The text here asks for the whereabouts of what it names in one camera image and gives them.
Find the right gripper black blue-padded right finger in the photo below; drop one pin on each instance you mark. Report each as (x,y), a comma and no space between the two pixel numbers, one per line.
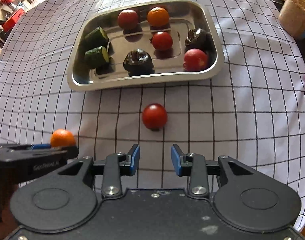
(191,165)

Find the green cucumber piece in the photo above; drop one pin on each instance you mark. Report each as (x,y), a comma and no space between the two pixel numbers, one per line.
(96,38)
(97,58)

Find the red tomato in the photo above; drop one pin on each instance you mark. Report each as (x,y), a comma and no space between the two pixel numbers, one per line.
(162,41)
(154,116)

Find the white black-checked tablecloth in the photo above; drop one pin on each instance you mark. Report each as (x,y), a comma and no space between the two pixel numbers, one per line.
(252,110)

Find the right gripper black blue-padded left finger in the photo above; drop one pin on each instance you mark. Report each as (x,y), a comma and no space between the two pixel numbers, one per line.
(116,166)

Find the green cucumber piece lower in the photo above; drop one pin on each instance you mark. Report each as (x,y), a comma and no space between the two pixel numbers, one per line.
(97,58)

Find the red storage box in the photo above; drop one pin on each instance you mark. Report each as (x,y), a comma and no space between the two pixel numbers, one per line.
(9,24)

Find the orange tangerine in tray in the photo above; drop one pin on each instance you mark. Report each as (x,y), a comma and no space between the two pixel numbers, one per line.
(158,17)

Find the green cucumber piece upper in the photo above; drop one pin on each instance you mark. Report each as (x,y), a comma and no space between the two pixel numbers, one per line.
(96,38)

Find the orange tangerine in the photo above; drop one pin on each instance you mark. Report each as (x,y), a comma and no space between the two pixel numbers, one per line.
(158,17)
(62,138)

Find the red tomato in tray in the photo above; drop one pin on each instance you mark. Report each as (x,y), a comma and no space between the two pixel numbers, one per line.
(162,41)

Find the glass jar of cereal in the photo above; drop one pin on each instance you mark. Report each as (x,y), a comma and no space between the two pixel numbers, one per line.
(292,18)

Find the pinkish red apple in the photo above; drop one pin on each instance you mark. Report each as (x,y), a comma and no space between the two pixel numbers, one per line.
(195,60)

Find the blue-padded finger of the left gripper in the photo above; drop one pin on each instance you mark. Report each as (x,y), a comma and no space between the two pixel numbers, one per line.
(40,146)

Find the dark brown avocado half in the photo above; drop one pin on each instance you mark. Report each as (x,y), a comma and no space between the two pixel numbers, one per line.
(138,62)

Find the stainless steel tray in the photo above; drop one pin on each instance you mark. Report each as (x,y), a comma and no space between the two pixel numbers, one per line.
(167,66)

